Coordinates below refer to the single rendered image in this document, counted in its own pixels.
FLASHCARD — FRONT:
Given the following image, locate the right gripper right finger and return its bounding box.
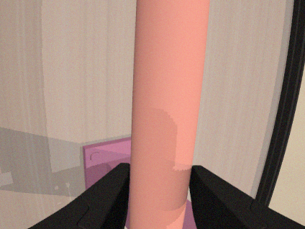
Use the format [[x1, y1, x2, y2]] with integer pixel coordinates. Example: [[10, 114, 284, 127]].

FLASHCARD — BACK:
[[189, 165, 305, 229]]

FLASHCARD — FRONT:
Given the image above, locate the long salmon-pink rail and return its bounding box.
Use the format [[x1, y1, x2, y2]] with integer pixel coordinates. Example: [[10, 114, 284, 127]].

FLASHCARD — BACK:
[[129, 0, 210, 229]]

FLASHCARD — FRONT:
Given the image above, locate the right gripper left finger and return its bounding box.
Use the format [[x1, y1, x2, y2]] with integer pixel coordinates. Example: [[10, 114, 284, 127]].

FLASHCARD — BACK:
[[28, 163, 130, 229]]

